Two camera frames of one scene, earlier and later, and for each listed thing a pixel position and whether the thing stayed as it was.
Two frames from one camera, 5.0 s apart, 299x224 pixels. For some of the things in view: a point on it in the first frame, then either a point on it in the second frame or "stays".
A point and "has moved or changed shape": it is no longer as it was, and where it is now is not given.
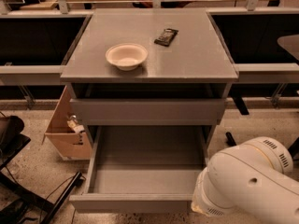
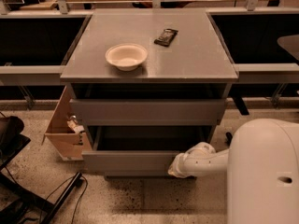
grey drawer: x=144 y=169 has moved or changed shape
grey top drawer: x=149 y=111 stays
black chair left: x=11 y=138 stays
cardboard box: x=65 y=133 stays
